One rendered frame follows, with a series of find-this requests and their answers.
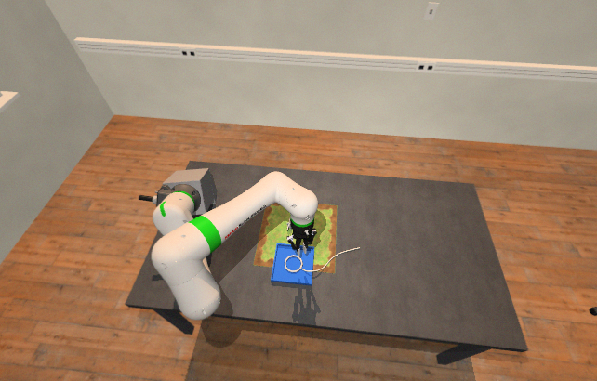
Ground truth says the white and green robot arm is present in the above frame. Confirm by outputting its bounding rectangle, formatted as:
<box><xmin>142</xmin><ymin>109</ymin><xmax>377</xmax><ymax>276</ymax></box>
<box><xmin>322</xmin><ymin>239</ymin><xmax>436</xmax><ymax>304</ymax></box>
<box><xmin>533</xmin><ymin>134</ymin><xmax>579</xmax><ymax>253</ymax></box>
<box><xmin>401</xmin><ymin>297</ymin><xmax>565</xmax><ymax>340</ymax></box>
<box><xmin>139</xmin><ymin>172</ymin><xmax>318</xmax><ymax>320</ymax></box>

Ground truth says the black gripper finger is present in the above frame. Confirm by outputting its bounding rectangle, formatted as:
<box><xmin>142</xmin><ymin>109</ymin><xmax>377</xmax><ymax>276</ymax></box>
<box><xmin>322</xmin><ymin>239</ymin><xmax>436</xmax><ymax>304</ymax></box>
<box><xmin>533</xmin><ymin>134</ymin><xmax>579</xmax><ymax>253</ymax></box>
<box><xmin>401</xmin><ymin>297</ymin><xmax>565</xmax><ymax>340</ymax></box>
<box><xmin>303</xmin><ymin>228</ymin><xmax>317</xmax><ymax>254</ymax></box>
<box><xmin>286</xmin><ymin>234</ymin><xmax>302</xmax><ymax>256</ymax></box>

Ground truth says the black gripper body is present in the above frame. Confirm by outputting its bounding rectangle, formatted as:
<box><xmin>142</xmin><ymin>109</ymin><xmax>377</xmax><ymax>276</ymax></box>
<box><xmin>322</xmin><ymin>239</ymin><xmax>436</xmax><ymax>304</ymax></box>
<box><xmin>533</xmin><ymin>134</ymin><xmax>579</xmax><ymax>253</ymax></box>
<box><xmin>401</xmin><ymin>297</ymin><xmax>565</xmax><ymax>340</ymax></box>
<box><xmin>292</xmin><ymin>231</ymin><xmax>312</xmax><ymax>240</ymax></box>

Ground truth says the blue tray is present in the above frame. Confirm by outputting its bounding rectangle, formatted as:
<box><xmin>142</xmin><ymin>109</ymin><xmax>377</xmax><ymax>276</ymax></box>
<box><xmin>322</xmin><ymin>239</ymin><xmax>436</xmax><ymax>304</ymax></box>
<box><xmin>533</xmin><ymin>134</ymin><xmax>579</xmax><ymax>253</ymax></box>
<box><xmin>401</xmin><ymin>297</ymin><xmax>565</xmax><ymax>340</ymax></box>
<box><xmin>271</xmin><ymin>243</ymin><xmax>314</xmax><ymax>286</ymax></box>

